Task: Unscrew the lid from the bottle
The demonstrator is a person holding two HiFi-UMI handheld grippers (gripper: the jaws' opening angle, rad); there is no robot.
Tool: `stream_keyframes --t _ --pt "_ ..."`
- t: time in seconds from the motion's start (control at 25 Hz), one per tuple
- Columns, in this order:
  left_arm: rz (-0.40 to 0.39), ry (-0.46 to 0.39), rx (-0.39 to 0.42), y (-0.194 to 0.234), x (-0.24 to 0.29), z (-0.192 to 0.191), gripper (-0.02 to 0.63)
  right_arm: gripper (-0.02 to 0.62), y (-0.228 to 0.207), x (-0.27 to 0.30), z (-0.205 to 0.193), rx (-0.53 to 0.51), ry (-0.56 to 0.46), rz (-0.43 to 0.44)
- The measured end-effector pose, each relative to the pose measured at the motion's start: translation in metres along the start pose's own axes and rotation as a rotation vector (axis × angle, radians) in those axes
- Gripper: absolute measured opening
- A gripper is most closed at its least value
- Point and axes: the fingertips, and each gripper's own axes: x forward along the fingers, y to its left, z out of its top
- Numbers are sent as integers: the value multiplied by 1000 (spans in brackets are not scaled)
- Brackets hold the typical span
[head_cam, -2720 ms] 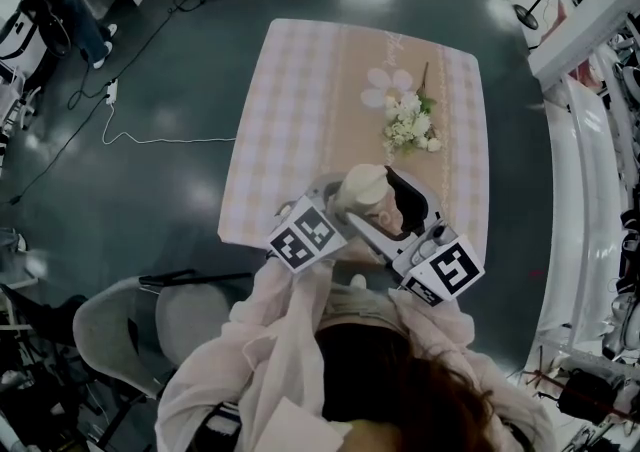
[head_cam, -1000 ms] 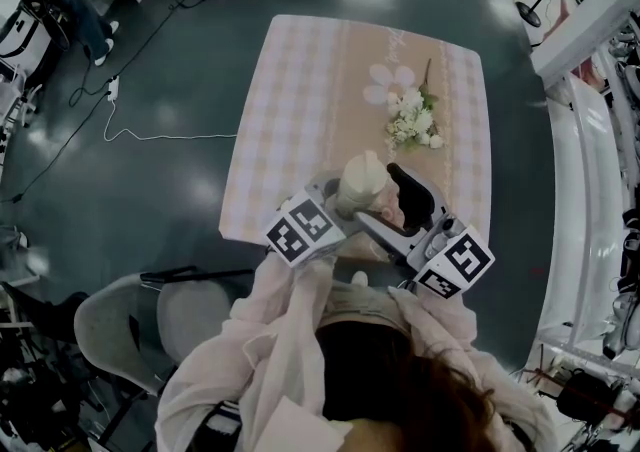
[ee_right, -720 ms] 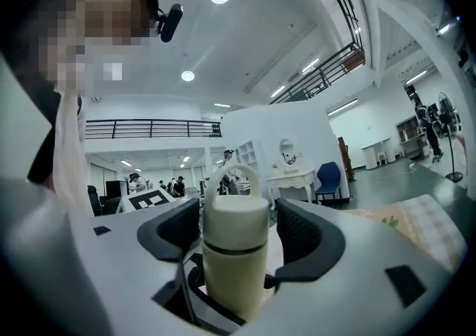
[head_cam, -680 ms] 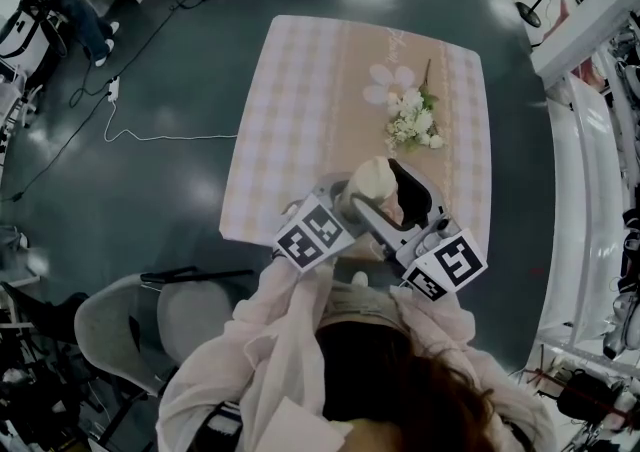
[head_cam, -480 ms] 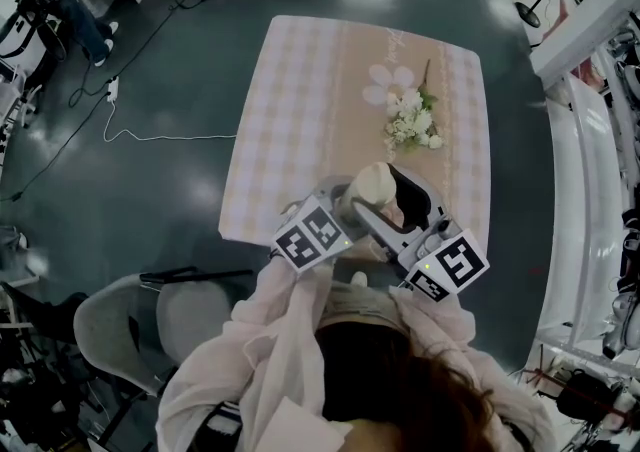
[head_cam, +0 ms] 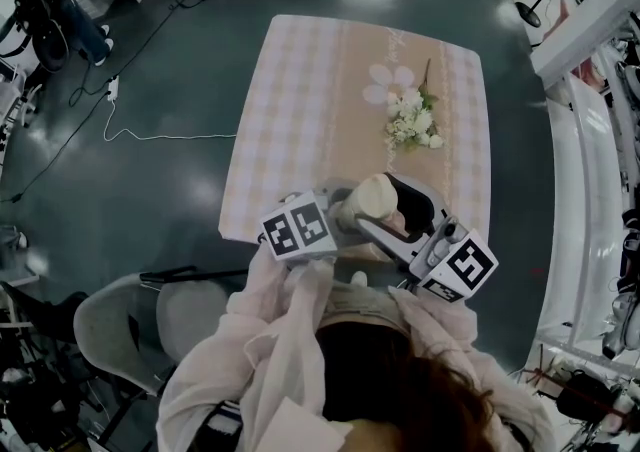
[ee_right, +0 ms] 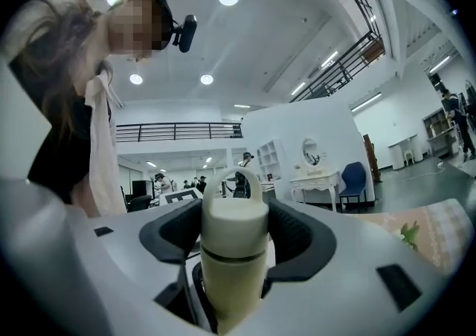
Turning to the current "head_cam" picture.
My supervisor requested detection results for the person's left forearm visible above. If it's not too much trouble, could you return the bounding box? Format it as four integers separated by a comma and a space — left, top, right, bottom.
225, 252, 336, 366

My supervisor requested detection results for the row of black white devices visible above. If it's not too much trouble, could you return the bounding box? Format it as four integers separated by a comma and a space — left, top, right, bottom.
602, 39, 640, 361

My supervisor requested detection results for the white shelf rack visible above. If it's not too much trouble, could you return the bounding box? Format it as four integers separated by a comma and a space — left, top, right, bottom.
529, 0, 640, 361

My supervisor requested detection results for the white floor cable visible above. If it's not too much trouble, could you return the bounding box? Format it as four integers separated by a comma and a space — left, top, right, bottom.
102, 99, 239, 143

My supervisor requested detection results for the grey shell chair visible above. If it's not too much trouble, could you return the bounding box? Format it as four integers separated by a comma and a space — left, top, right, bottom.
73, 265, 249, 396

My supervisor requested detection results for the white flower bouquet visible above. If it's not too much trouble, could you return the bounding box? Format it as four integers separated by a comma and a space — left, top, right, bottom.
384, 58, 446, 152

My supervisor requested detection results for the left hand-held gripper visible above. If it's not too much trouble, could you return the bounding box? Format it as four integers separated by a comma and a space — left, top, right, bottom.
258, 177, 375, 263

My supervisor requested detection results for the pink checked tablecloth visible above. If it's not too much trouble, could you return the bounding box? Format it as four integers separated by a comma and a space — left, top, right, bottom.
218, 13, 494, 261

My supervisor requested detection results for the black office chair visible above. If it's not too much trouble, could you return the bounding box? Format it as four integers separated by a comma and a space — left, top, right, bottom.
0, 279, 91, 356

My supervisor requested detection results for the cream ceramic vase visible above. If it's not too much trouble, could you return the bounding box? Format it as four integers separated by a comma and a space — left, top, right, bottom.
357, 173, 400, 218

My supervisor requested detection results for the person's right forearm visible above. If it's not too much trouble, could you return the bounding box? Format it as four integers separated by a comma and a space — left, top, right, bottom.
389, 287, 479, 354

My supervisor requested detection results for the person's torso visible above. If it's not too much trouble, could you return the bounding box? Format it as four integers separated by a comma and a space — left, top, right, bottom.
157, 287, 559, 452

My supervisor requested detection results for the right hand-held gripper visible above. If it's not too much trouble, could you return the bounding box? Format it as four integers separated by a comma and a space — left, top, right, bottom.
356, 172, 501, 305

